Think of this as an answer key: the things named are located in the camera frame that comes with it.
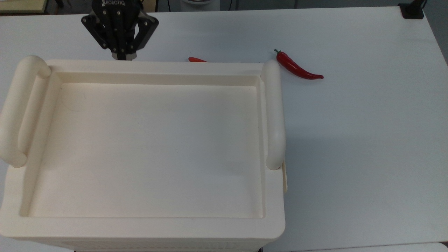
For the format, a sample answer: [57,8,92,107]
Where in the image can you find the cream plastic basket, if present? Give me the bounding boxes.
[0,55,288,252]

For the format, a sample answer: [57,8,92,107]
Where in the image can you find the black table clamp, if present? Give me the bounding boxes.
[398,0,428,20]

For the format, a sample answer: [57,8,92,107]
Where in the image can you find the red chili pepper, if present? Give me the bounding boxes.
[274,49,324,80]

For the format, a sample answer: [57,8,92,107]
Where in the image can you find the light wooden table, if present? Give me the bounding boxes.
[0,0,48,14]

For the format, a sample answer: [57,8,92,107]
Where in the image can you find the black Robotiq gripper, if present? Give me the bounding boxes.
[81,0,159,61]

